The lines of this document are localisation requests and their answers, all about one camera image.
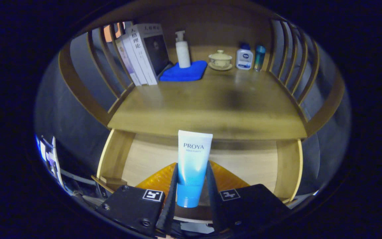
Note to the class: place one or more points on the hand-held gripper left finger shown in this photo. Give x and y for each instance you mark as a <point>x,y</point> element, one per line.
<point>170,205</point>

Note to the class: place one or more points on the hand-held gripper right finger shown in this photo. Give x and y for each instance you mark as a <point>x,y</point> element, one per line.
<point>213,205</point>

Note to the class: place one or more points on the blue white cosmetic tube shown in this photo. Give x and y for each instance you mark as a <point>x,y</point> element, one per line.
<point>192,159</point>

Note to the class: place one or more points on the wooden drawer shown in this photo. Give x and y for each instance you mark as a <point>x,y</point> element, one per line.
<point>151,156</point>

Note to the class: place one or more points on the wooden countertop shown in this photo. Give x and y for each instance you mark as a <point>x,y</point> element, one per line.
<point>217,109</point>

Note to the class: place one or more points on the wooden cabinet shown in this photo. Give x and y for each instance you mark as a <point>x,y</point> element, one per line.
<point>83,99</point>

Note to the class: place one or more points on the blue folded cloth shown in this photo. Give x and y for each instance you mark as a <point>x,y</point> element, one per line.
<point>184,72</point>

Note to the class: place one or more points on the beige lidded tea bowl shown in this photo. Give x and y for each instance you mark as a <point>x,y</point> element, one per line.
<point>220,59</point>

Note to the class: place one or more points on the thin purple book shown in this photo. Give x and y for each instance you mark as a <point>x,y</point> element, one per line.
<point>128,63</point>

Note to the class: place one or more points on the white lotion bottle blue cap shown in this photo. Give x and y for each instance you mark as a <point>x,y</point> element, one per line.
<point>244,59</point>

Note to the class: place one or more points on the thin white book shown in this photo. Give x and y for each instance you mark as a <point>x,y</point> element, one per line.
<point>134,59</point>

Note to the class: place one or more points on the white pump bottle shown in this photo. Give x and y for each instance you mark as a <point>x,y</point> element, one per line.
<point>182,54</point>

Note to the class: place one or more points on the thick white grey book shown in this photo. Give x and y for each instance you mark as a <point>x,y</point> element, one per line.
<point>144,56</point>

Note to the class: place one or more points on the teal bottle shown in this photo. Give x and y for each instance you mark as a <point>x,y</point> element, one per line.
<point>259,58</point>

